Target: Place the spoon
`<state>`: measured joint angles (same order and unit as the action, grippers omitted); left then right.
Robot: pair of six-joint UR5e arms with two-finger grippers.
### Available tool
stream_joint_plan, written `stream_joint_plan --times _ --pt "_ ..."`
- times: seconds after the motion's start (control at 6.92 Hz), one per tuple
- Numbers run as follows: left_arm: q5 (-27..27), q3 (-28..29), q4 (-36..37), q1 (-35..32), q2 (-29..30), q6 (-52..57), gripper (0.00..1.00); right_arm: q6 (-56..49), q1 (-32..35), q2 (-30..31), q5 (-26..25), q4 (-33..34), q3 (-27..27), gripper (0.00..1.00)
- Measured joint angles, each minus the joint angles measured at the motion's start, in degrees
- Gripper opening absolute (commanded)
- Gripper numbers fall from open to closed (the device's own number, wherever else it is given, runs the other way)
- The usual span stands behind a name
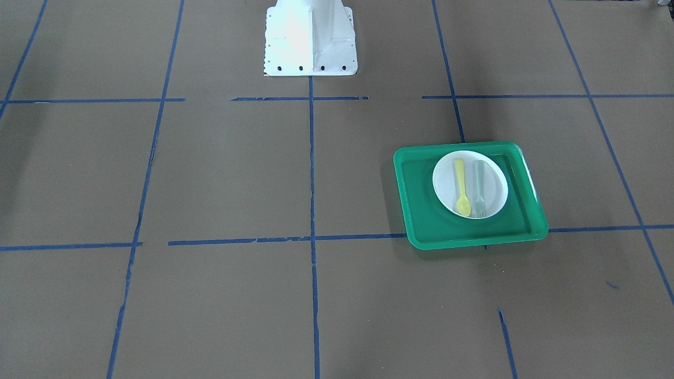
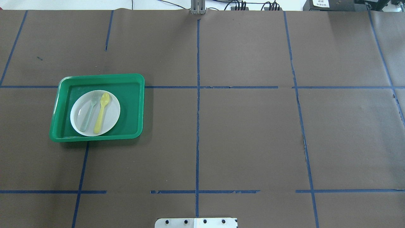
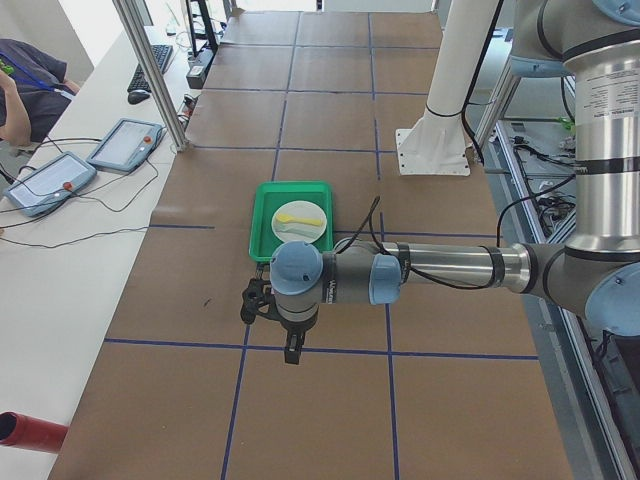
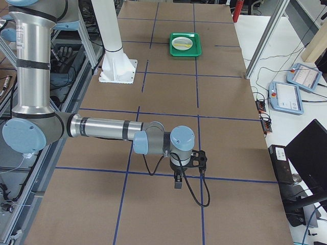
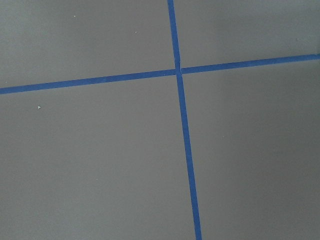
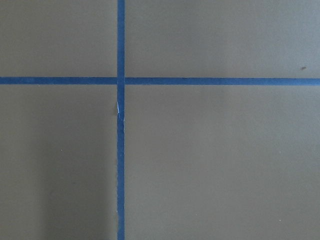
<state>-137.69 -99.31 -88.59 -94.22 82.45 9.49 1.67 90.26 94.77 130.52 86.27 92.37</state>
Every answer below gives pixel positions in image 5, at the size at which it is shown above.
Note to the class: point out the crossing blue tape line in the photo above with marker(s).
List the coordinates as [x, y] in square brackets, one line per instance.
[158, 73]

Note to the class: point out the long blue tape line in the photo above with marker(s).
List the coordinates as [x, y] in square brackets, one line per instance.
[184, 121]

